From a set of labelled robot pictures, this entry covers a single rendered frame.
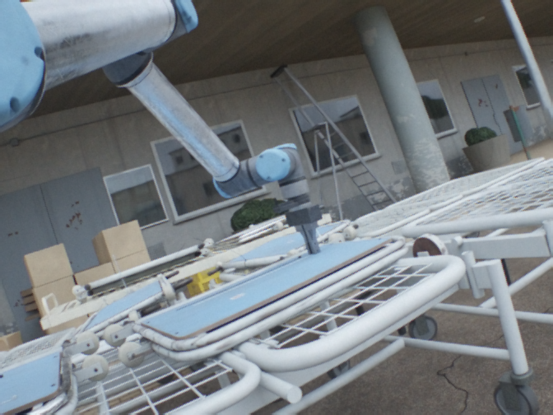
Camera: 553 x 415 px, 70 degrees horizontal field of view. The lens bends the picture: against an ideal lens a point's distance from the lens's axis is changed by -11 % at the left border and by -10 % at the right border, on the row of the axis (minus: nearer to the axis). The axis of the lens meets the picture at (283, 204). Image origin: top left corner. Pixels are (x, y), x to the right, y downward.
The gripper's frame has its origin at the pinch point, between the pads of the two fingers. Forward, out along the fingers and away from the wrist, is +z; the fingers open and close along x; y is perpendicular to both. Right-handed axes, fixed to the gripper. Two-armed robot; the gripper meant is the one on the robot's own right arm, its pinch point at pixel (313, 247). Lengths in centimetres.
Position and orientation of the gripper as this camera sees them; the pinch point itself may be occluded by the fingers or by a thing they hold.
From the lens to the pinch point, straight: 143.2
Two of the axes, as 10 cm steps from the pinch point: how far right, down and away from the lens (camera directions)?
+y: 7.8, -2.7, 5.6
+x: -5.4, 1.4, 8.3
